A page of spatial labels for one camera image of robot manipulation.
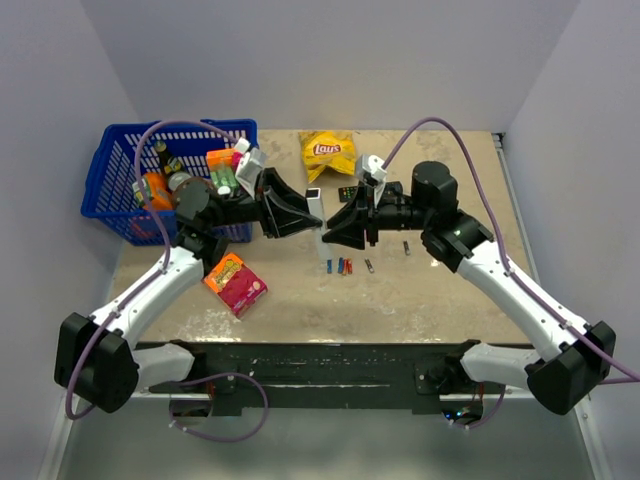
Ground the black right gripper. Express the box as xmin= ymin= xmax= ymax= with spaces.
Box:
xmin=323 ymin=181 xmax=431 ymax=251

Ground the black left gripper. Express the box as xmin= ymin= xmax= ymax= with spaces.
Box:
xmin=209 ymin=167 xmax=322 ymax=237

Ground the white remote control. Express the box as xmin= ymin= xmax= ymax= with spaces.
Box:
xmin=304 ymin=187 xmax=332 ymax=266

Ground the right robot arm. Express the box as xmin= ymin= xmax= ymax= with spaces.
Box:
xmin=323 ymin=155 xmax=616 ymax=415

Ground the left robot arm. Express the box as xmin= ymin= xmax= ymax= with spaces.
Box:
xmin=54 ymin=168 xmax=324 ymax=420

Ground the black TV remote control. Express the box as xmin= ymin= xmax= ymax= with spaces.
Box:
xmin=338 ymin=186 xmax=358 ymax=203

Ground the black AAA battery near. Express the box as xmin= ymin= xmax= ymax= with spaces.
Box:
xmin=364 ymin=258 xmax=375 ymax=274

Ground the orange green snack box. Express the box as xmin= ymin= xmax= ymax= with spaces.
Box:
xmin=205 ymin=148 xmax=243 ymax=189

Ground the yellow Lays chips bag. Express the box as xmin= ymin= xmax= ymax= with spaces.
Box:
xmin=298 ymin=130 xmax=357 ymax=183

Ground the brown round package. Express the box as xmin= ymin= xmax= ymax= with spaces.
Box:
xmin=172 ymin=176 xmax=213 ymax=195

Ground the pink orange candy box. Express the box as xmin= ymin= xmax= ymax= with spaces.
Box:
xmin=203 ymin=253 xmax=268 ymax=319

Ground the dark glass bottle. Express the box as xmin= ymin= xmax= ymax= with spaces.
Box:
xmin=153 ymin=140 xmax=191 ymax=192

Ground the orange juice carton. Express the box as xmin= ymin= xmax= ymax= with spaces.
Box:
xmin=131 ymin=172 xmax=173 ymax=211

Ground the blue plastic shopping basket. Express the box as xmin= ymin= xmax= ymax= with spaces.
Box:
xmin=81 ymin=123 xmax=232 ymax=246

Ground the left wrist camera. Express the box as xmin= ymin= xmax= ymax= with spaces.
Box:
xmin=234 ymin=138 xmax=267 ymax=199

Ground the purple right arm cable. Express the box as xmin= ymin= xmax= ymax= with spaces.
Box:
xmin=382 ymin=116 xmax=640 ymax=386

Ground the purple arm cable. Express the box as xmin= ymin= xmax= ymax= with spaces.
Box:
xmin=64 ymin=118 xmax=241 ymax=420
xmin=382 ymin=116 xmax=640 ymax=386

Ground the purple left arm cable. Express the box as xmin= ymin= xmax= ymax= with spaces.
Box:
xmin=64 ymin=118 xmax=241 ymax=420

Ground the aluminium frame rail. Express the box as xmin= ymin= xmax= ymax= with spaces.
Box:
xmin=492 ymin=133 xmax=613 ymax=479

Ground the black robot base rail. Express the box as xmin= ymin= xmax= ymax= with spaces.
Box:
xmin=150 ymin=342 xmax=500 ymax=425

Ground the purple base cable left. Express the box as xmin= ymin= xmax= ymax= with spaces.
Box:
xmin=168 ymin=373 xmax=270 ymax=444

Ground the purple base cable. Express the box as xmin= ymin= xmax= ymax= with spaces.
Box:
xmin=168 ymin=373 xmax=270 ymax=444
xmin=447 ymin=384 xmax=507 ymax=431

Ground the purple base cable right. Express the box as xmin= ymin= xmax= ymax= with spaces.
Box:
xmin=447 ymin=384 xmax=507 ymax=431

